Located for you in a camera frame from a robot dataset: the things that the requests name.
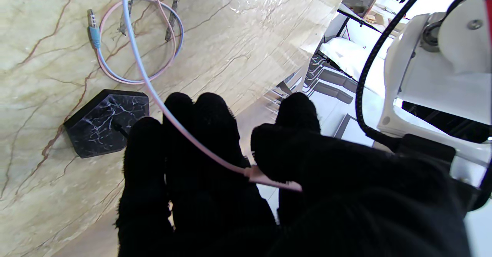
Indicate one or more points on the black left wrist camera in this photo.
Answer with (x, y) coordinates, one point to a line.
(426, 147)

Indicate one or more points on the black T rack marble base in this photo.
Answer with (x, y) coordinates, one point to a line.
(96, 126)

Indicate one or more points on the dark office chair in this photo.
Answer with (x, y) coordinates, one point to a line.
(338, 78)
(330, 93)

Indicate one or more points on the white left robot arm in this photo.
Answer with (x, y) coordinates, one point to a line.
(423, 76)

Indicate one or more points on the white covered table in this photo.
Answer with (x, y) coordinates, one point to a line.
(353, 57)

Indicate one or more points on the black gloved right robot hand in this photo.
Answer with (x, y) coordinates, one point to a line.
(346, 203)

